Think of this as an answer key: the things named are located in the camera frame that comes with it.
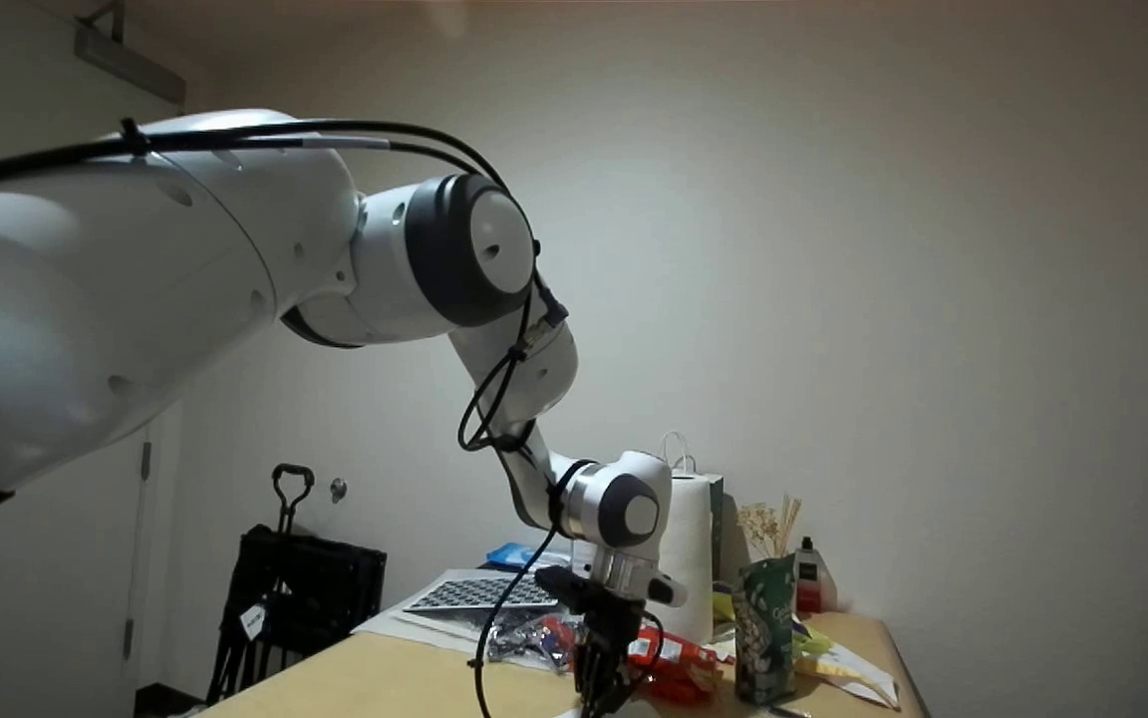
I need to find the dark shiny snack wrapper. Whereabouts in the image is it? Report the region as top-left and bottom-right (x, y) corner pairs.
(484, 616), (587, 672)

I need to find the wooden sticks bundle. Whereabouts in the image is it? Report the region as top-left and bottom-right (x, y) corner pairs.
(741, 496), (810, 561)

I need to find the black folding hand cart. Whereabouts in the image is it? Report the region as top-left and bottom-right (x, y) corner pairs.
(207, 459), (391, 707)

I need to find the green glass bottle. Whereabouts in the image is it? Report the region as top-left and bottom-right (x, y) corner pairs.
(731, 549), (805, 711)

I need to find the blue tissue pack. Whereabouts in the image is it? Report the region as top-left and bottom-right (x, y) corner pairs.
(484, 539), (541, 578)

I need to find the white door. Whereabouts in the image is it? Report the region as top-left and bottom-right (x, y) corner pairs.
(0, 0), (186, 718)

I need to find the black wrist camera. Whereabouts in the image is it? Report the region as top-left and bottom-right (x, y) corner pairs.
(529, 561), (682, 620)

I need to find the red snack package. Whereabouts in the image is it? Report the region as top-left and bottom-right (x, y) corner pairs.
(626, 620), (731, 707)

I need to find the white paper towel roll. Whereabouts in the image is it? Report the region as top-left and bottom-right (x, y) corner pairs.
(659, 472), (727, 652)

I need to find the white crumpled wrapper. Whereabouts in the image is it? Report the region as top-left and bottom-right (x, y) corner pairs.
(802, 634), (905, 715)

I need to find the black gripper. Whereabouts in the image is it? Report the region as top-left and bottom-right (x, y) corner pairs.
(565, 594), (652, 718)

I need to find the grey door closer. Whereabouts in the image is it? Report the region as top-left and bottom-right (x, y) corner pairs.
(73, 4), (191, 106)

